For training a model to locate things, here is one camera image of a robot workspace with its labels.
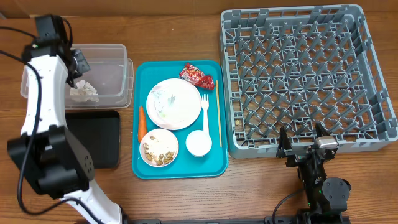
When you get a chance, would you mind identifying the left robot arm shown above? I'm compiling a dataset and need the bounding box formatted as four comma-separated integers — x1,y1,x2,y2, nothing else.
7,37,127,223

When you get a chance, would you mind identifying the white plastic fork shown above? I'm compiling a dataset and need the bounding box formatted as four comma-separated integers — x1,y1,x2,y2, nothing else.
201,94,209,134

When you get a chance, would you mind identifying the orange carrot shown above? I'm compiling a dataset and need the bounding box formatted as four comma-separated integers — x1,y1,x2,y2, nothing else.
137,106,147,142

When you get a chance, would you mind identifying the grey dish rack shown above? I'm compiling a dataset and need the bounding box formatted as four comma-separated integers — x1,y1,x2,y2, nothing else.
220,4,397,159

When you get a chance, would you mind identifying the black plastic tray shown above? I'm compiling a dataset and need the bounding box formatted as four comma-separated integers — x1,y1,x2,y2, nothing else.
66,110,121,169

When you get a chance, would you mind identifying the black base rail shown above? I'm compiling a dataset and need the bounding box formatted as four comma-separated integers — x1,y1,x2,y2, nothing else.
124,216,299,224

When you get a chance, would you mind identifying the small bowl with nuts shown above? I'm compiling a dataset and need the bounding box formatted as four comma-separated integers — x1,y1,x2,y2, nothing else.
139,128,179,167

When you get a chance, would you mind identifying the white plastic cup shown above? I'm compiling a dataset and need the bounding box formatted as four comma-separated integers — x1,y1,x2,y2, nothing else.
185,130,212,157

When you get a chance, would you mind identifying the clear plastic bin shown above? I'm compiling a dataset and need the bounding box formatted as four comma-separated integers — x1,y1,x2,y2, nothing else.
20,43,134,110

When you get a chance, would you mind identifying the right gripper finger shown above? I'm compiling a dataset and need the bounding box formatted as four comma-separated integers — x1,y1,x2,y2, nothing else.
315,122,331,138
276,127,292,158

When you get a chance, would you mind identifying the wooden chopstick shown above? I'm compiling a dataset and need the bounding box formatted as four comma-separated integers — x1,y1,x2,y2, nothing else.
215,80,223,147

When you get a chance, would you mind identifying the large white plate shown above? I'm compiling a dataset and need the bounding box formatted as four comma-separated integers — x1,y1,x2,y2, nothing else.
146,78,201,130

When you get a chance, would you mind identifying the red snack wrapper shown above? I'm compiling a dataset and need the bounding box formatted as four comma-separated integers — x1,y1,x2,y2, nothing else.
179,63,215,90

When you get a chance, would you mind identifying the white napkin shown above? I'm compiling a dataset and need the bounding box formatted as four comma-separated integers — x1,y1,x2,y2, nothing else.
69,80,99,102

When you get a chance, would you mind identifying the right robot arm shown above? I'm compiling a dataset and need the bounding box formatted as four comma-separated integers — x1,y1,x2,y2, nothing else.
271,123,351,224

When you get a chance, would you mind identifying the teal plastic tray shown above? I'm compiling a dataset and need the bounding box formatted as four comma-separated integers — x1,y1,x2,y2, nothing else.
132,60,228,180

